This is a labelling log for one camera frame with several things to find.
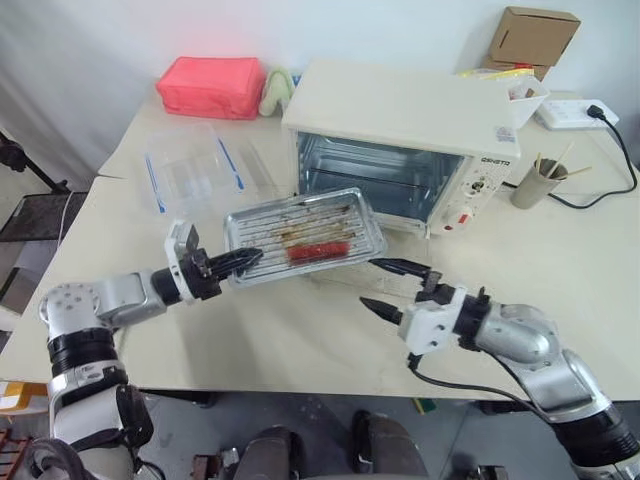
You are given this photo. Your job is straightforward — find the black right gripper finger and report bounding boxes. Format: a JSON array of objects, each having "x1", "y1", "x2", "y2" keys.
[
  {"x1": 369, "y1": 257, "x2": 431, "y2": 282},
  {"x1": 358, "y1": 296, "x2": 402, "y2": 326}
]

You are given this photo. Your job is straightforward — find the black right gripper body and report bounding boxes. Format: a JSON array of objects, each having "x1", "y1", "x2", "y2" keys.
[{"x1": 413, "y1": 269, "x2": 456, "y2": 307}]

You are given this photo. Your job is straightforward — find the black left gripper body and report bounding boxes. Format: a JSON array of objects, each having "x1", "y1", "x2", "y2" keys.
[{"x1": 180, "y1": 247, "x2": 225, "y2": 302}]

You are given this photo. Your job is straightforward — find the metal baking tray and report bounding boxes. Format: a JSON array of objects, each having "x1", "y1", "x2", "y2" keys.
[{"x1": 223, "y1": 187, "x2": 390, "y2": 292}]

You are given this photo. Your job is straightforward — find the glass toaster oven door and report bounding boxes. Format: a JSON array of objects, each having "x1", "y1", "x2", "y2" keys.
[{"x1": 299, "y1": 197, "x2": 437, "y2": 302}]

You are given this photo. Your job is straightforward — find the red sausage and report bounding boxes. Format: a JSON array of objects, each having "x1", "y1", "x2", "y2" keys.
[{"x1": 286, "y1": 240, "x2": 350, "y2": 265}]

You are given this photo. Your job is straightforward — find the cream toaster oven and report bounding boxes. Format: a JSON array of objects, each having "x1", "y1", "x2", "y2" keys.
[{"x1": 281, "y1": 60, "x2": 524, "y2": 240}]

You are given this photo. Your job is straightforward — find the clear plastic lid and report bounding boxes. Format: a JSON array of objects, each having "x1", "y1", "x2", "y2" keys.
[{"x1": 222, "y1": 134, "x2": 290, "y2": 197}]

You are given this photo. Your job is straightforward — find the clear container with blue clips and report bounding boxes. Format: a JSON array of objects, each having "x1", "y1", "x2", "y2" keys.
[{"x1": 144, "y1": 123, "x2": 248, "y2": 219}]

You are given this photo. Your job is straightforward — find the dark rounded shape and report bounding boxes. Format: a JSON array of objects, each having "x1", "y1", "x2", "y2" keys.
[
  {"x1": 349, "y1": 409, "x2": 432, "y2": 480},
  {"x1": 233, "y1": 424, "x2": 307, "y2": 480}
]

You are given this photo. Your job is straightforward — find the beige cylindrical cup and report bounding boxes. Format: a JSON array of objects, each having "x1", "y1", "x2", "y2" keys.
[{"x1": 509, "y1": 156, "x2": 570, "y2": 211}]

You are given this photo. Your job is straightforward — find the pink fabric bag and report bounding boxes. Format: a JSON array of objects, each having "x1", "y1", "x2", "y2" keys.
[{"x1": 155, "y1": 55, "x2": 268, "y2": 122}]

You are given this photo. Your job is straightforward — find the black metal stand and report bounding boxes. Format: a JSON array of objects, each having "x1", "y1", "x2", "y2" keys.
[{"x1": 0, "y1": 129, "x2": 92, "y2": 245}]

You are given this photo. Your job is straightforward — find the white plastic bin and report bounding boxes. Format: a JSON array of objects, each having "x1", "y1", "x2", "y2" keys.
[{"x1": 503, "y1": 74, "x2": 551, "y2": 130}]

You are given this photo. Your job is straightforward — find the yellow package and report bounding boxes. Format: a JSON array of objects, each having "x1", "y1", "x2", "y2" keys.
[{"x1": 456, "y1": 66, "x2": 536, "y2": 82}]

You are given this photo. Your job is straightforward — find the yellow object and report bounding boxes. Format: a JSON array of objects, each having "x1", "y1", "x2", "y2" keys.
[{"x1": 0, "y1": 381, "x2": 50, "y2": 417}]

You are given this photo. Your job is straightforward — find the white power strip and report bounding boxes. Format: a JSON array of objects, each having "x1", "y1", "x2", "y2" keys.
[{"x1": 533, "y1": 97, "x2": 621, "y2": 133}]

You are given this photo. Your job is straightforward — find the small brown cardboard box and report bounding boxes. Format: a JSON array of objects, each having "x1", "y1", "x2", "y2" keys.
[{"x1": 481, "y1": 54, "x2": 552, "y2": 84}]

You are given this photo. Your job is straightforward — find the large brown cardboard box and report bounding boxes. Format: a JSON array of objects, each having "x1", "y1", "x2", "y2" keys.
[{"x1": 487, "y1": 5, "x2": 582, "y2": 69}]

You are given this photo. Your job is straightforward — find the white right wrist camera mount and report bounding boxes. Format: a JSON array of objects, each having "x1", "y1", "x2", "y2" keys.
[{"x1": 398, "y1": 284, "x2": 469, "y2": 357}]

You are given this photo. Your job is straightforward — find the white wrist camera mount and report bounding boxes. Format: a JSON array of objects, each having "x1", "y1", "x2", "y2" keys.
[
  {"x1": 163, "y1": 218, "x2": 202, "y2": 304},
  {"x1": 398, "y1": 284, "x2": 469, "y2": 357}
]

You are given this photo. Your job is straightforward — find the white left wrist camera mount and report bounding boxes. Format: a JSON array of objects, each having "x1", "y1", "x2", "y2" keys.
[{"x1": 163, "y1": 218, "x2": 202, "y2": 304}]

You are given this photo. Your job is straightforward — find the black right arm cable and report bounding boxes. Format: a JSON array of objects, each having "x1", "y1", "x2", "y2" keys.
[{"x1": 406, "y1": 351, "x2": 551, "y2": 417}]

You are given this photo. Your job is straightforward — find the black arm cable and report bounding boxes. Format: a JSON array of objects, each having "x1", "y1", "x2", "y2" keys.
[
  {"x1": 406, "y1": 351, "x2": 551, "y2": 417},
  {"x1": 114, "y1": 383, "x2": 155, "y2": 469}
]

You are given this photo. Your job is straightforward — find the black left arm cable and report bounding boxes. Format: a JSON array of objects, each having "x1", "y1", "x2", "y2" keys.
[{"x1": 114, "y1": 383, "x2": 155, "y2": 469}]

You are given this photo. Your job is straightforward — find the black power plug and cable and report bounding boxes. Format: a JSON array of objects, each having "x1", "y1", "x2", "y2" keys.
[{"x1": 501, "y1": 103, "x2": 640, "y2": 210}]

